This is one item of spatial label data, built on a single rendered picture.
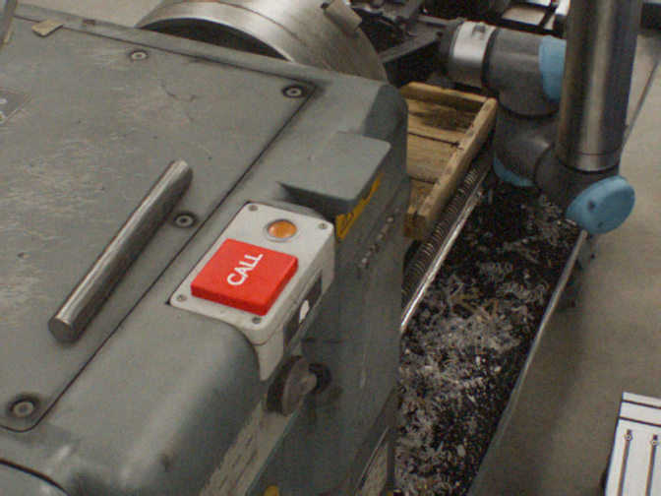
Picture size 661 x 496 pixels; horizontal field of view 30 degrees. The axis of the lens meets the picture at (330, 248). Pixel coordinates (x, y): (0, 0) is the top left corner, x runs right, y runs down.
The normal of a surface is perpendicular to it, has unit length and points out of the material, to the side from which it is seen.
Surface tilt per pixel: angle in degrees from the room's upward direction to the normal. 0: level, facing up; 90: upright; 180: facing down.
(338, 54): 46
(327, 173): 0
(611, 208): 90
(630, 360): 0
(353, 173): 0
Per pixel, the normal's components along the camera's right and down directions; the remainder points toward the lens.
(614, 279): 0.00, -0.78
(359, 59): 0.73, -0.27
